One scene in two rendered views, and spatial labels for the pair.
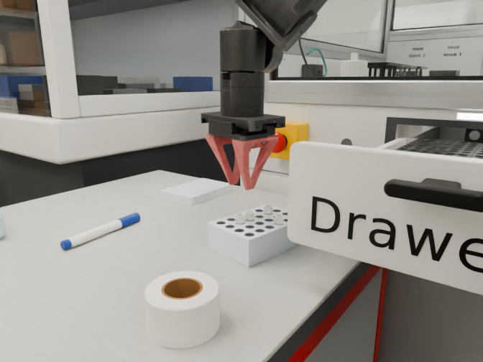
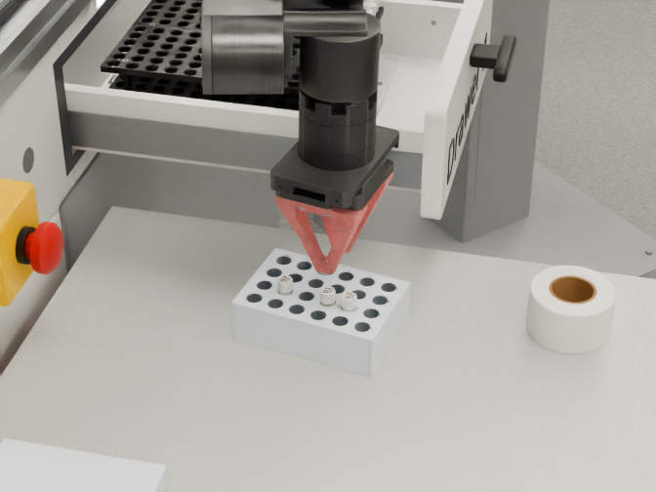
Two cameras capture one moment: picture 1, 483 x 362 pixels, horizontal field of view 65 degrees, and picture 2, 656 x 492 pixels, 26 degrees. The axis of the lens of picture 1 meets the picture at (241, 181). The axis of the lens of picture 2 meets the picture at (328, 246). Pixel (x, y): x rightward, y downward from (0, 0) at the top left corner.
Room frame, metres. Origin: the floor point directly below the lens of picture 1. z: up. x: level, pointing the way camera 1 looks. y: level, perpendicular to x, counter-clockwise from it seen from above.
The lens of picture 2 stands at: (0.87, 0.83, 1.50)
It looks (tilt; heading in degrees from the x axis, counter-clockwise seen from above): 35 degrees down; 247
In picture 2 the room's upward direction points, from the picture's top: straight up
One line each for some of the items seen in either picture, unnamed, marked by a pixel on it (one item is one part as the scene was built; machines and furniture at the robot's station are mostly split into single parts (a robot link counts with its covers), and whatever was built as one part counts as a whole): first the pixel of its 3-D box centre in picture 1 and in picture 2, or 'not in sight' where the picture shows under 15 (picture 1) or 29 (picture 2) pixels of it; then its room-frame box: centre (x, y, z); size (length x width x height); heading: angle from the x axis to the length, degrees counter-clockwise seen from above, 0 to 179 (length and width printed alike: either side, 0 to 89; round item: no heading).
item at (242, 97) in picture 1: (241, 100); (337, 129); (0.51, 0.00, 0.96); 0.10 x 0.07 x 0.07; 43
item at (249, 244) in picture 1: (259, 231); (321, 309); (0.51, -0.03, 0.78); 0.12 x 0.08 x 0.04; 133
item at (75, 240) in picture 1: (103, 229); not in sight; (0.54, 0.21, 0.77); 0.14 x 0.02 x 0.02; 148
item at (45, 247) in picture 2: (277, 142); (39, 247); (0.72, -0.07, 0.88); 0.04 x 0.03 x 0.04; 53
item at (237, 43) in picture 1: (244, 51); (331, 55); (0.51, 0.00, 1.03); 0.07 x 0.06 x 0.07; 160
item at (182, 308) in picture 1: (182, 307); (570, 308); (0.32, 0.06, 0.78); 0.07 x 0.07 x 0.04
